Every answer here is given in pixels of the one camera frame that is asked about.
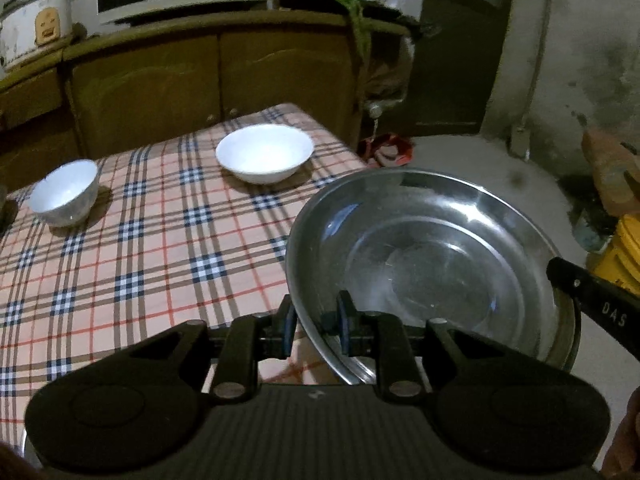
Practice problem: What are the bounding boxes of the brown wooden sideboard cabinet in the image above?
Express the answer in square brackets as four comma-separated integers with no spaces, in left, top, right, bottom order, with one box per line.
[1,10,364,190]

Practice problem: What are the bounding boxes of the person's right hand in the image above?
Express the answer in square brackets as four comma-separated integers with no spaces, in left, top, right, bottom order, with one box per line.
[601,388,640,479]

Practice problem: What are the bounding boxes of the plaid tablecloth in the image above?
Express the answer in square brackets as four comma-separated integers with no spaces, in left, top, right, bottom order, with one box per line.
[1,104,363,448]

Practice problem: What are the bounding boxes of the blue-white ceramic bowl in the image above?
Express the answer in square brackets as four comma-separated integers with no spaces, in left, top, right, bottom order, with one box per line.
[28,159,100,228]

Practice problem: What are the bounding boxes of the red item on floor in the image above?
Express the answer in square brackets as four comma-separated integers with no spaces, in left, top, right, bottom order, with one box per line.
[357,133,413,168]

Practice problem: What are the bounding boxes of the white rice cooker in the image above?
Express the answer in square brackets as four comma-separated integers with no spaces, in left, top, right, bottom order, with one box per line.
[1,0,87,72]

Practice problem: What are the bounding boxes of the dark door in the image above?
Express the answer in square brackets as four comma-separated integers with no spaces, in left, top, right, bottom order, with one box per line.
[395,0,512,136]

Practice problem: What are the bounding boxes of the small steel plate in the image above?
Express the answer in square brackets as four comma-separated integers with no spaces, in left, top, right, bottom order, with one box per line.
[285,169,582,385]

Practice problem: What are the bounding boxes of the shallow white bowl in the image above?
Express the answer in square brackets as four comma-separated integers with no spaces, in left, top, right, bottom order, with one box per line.
[215,124,314,185]

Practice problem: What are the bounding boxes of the yellow bucket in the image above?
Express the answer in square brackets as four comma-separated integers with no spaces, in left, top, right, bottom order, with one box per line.
[587,212,640,296]

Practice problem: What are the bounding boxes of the green cloth on cabinet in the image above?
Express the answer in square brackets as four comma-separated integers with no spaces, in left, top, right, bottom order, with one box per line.
[277,0,425,113]

